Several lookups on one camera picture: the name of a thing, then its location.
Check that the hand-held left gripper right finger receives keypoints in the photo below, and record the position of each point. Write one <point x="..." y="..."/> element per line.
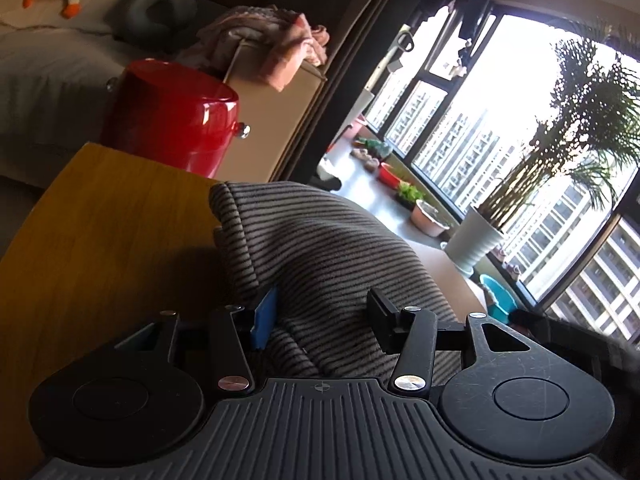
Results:
<point x="384" y="322"/>

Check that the green plant tray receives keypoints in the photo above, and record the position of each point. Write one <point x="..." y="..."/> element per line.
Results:
<point x="410" y="195"/>

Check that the white floor appliance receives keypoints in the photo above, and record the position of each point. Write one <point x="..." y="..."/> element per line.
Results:
<point x="330" y="175"/>

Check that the blue plastic basin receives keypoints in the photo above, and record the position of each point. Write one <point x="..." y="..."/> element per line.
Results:
<point x="497" y="297"/>

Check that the black window frame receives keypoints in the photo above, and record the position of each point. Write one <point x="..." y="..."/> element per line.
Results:
<point x="425" y="135"/>

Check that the pink crumpled cloth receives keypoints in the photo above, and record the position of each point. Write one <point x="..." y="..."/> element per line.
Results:
<point x="270" y="35"/>

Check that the potted palm white pot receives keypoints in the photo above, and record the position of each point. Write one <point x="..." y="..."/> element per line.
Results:
<point x="472" y="242"/>

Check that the grey neck pillow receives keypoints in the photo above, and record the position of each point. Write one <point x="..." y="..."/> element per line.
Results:
<point x="150" y="15"/>

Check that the black striped grey garment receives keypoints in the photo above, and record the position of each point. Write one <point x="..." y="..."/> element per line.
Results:
<point x="325" y="250"/>

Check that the red plastic basin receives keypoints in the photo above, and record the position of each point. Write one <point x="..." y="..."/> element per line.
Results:
<point x="387" y="175"/>

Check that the tall cardboard box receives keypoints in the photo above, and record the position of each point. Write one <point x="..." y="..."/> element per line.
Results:
<point x="270" y="125"/>

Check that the pale pink bowl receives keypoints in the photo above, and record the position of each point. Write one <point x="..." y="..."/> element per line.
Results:
<point x="427" y="220"/>

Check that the red glossy round stool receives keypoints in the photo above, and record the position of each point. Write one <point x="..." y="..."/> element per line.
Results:
<point x="170" y="115"/>

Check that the pair of beige slippers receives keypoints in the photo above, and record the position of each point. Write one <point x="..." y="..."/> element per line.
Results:
<point x="367" y="162"/>

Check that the small green leafy plant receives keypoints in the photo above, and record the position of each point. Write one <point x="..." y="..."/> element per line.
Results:
<point x="377" y="147"/>

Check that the bed with grey cover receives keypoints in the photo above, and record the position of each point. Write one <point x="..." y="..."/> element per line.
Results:
<point x="45" y="70"/>

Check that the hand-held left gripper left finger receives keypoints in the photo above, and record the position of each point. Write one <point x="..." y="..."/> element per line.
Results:
<point x="265" y="320"/>

